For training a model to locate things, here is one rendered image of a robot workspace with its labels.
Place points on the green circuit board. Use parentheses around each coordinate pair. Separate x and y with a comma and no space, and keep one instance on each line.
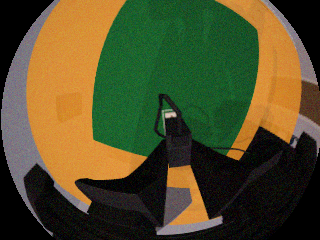
(198,52)

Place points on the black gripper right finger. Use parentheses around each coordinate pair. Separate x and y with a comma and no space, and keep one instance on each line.
(221,179)

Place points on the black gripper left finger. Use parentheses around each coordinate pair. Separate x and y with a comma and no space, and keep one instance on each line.
(143,190)

